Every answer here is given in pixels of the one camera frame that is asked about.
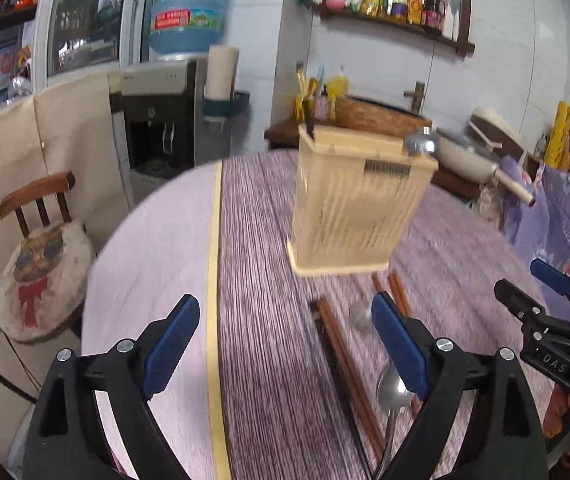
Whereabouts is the white frying pan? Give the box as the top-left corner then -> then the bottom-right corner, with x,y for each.
434,127 -> 536,207

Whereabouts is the beige cloth cover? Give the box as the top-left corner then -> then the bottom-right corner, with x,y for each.
0,71 -> 133,426

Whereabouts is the blue water jug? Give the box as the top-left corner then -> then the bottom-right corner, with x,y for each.
149,0 -> 234,56

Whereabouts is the wooden wall shelf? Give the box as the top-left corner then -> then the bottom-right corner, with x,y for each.
312,0 -> 480,56

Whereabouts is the purple floral cloth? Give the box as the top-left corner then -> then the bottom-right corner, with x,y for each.
501,154 -> 570,313

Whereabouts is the woven wooden basin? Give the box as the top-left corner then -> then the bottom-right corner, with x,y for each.
336,95 -> 434,137

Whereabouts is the yellow package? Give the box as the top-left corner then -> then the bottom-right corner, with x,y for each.
544,101 -> 570,172

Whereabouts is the yellow plastic bottle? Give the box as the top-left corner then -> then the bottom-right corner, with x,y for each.
325,65 -> 350,122

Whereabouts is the cream pan lid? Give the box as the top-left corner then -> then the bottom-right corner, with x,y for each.
467,106 -> 526,162

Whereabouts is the row of condiment bottles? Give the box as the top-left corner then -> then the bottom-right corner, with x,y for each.
349,0 -> 462,41

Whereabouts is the teal roll holder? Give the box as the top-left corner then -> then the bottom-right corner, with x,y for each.
202,91 -> 252,119

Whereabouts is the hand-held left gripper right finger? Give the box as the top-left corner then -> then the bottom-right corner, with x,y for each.
371,291 -> 550,480

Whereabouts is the cup of kitchen utensils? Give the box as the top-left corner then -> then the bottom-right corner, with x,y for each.
294,61 -> 326,122

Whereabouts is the printed round seat cushion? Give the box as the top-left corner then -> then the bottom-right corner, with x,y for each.
0,219 -> 98,344

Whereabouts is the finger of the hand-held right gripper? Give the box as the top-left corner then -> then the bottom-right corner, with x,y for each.
494,280 -> 570,334
531,258 -> 570,332

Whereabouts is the grey water dispenser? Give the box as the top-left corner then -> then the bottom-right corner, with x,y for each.
109,57 -> 234,202

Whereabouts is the glass door refrigerator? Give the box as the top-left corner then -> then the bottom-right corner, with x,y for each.
31,0 -> 158,92

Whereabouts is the black cable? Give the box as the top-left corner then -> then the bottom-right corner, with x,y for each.
0,305 -> 42,405

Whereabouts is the brass faucet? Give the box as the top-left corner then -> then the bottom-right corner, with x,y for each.
403,81 -> 429,117

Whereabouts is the metal spoon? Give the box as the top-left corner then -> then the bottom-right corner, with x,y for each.
403,127 -> 440,157
374,367 -> 416,479

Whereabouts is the wooden chair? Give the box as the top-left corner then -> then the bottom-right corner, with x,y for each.
0,171 -> 96,262

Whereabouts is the cream perforated utensil holder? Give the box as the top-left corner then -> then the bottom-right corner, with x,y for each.
287,122 -> 440,278

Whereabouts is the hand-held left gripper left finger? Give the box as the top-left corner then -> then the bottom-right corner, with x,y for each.
22,294 -> 200,480

